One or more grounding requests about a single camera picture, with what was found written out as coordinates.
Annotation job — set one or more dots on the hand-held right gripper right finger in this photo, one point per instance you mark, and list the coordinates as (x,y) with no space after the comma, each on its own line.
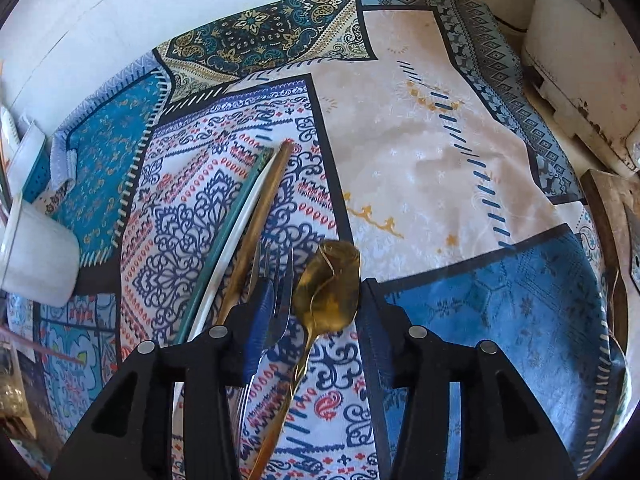
(372,320)

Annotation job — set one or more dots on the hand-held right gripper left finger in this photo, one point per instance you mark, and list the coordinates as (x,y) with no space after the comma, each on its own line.
(260,320)

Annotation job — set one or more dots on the silver fork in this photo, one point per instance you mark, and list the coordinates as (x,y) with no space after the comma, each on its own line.
(282,300)

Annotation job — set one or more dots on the gold spoon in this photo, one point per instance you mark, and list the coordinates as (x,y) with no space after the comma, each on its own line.
(327,290)

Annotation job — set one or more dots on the wooden chopstick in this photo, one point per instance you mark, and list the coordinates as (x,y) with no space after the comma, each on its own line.
(267,200)

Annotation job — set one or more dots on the white ceramic cup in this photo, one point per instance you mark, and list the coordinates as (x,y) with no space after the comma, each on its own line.
(40,260)

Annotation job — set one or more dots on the patterned patchwork tablecloth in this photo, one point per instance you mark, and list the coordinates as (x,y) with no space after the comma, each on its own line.
(425,135)

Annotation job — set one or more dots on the worn wooden board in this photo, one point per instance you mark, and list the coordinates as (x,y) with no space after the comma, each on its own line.
(607,220)

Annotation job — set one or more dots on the white rice cooker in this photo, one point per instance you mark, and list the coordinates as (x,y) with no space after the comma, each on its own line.
(575,60)

